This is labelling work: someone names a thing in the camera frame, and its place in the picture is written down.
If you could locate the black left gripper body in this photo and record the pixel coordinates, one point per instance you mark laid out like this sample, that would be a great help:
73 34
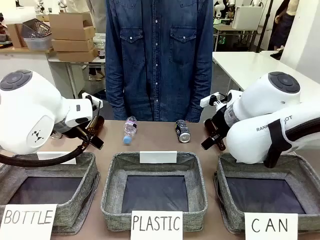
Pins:
71 132

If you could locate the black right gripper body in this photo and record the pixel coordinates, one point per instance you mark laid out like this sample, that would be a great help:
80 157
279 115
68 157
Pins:
220 122

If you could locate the brown glass bottle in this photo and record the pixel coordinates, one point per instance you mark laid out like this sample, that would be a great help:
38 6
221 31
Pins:
98 125
222 145

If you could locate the black drink can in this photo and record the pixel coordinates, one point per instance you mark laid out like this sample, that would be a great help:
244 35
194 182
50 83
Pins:
183 130

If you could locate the plastic water bottle pink label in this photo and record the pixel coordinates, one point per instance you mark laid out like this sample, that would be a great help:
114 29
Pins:
130 128

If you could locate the person's right forearm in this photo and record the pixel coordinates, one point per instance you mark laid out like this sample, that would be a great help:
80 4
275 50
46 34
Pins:
113 95

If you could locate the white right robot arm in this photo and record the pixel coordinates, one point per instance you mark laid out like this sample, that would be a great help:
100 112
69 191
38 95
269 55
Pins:
250 140

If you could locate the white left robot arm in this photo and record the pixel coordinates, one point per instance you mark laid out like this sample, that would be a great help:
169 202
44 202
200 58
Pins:
25 112

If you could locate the person's left forearm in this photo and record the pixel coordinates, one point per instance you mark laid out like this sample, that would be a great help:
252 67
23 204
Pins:
200 95

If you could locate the grey basket labelled bottle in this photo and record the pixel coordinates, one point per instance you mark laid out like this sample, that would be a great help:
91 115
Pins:
82 175

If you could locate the grey basket labelled can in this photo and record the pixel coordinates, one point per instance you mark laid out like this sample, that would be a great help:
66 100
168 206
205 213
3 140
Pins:
225 180

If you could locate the grey basket labelled plastic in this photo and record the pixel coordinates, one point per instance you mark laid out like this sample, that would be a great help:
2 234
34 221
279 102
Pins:
155 170

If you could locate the black mesh basket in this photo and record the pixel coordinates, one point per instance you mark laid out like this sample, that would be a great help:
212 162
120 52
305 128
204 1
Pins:
36 28

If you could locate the white paper sign CAN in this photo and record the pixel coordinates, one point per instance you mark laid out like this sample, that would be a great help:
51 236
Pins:
271 235

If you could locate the blank white card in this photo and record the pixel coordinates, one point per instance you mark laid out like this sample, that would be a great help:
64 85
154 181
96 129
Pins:
158 157
47 155

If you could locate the background person's feet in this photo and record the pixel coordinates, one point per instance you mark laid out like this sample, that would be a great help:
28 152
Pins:
96 76

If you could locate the large white table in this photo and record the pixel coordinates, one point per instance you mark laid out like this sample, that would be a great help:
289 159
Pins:
250 65

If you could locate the white desk with metal legs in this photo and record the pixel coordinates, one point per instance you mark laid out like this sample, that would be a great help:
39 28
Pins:
75 62

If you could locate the person in denim shirt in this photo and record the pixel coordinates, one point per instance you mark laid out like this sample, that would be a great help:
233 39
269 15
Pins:
157 62

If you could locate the clear plastic bin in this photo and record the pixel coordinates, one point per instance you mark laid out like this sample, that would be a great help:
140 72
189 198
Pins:
37 43

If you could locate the grey background table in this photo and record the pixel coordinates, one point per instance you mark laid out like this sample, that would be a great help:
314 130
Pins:
235 28

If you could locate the white paper sign BOTTLE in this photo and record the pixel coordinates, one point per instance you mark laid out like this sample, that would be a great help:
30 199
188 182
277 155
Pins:
27 225

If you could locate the white paper sign PLASTIC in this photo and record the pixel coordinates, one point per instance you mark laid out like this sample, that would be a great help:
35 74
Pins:
156 232

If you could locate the black tripod pole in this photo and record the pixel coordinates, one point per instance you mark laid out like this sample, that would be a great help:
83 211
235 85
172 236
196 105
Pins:
265 25

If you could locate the white box on back table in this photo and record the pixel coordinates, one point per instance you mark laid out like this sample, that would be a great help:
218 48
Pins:
247 17

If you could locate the open cardboard box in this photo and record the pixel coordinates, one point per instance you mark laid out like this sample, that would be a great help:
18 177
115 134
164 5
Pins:
67 21

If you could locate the tall narrow cardboard box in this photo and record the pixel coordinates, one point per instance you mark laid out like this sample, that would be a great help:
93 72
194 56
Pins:
15 36

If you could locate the background person in dark skirt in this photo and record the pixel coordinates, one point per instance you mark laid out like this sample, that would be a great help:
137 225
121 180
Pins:
282 27

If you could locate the white foam block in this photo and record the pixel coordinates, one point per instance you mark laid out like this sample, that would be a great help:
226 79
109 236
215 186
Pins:
20 15

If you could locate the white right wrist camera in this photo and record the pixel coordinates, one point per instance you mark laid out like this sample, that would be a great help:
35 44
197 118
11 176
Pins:
207 100

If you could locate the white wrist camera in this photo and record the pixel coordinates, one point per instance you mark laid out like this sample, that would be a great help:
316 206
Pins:
86 95
207 100

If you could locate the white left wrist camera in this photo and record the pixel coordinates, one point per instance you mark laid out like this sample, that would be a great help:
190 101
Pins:
86 95

